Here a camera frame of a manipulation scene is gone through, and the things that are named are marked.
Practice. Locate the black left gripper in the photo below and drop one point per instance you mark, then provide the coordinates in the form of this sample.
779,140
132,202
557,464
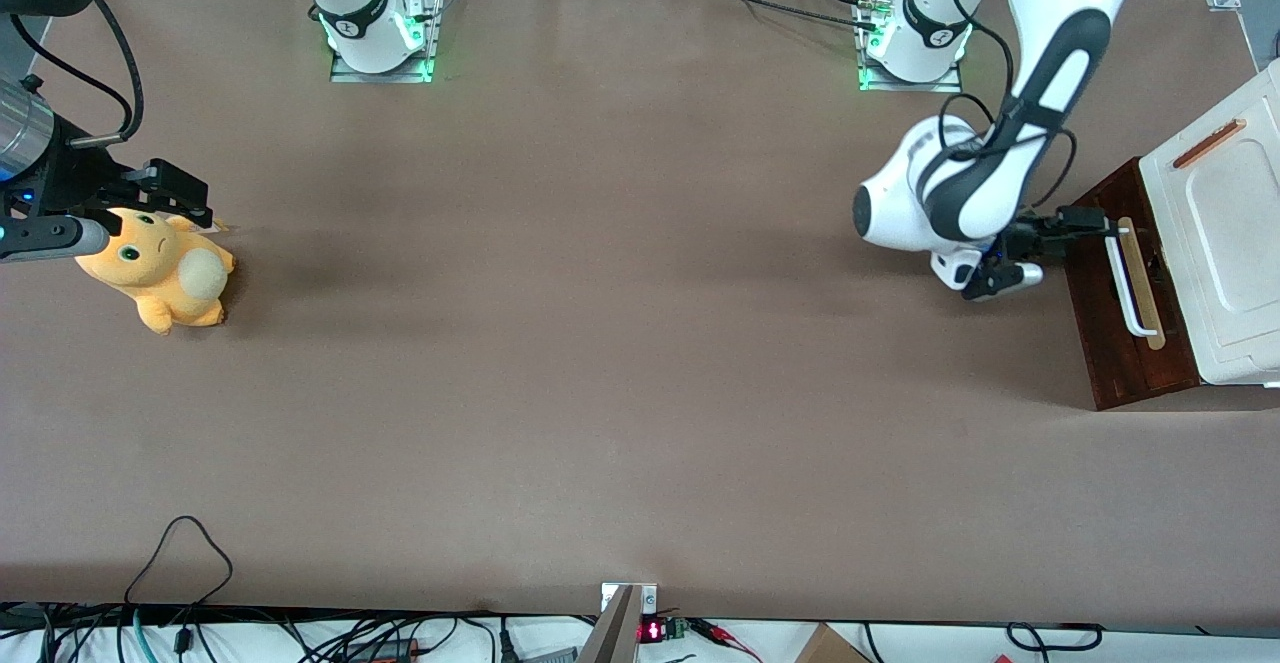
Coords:
1030,236

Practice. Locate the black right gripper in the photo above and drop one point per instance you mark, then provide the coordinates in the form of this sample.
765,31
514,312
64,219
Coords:
78,175

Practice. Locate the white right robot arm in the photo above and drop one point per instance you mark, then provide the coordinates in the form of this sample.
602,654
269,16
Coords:
360,13

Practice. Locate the dark wooden drawer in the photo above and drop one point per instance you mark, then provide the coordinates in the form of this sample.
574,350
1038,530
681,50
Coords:
1100,343

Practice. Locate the white drawer cabinet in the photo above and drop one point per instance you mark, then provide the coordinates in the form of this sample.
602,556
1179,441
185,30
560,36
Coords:
1235,243

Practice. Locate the orange plush toy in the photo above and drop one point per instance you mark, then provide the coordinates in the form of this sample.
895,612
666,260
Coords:
160,278

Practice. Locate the brown cardboard box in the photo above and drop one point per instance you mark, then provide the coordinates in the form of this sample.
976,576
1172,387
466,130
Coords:
830,648

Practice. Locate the black power adapter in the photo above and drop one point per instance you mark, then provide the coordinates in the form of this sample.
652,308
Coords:
385,651

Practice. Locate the red clip leads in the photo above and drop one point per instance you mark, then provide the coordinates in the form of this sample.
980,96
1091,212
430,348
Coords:
715,630

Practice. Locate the red LED display module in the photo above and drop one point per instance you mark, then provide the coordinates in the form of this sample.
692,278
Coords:
652,631

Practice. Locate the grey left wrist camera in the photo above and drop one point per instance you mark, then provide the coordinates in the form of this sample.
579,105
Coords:
1005,281

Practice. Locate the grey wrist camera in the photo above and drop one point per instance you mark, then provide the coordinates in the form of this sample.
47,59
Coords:
55,240
1005,281

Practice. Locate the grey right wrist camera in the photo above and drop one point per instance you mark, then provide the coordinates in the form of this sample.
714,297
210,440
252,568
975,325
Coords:
55,240

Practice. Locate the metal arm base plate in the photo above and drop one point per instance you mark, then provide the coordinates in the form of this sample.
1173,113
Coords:
380,75
905,85

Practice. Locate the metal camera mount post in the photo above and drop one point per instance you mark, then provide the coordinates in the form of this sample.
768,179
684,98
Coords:
615,633

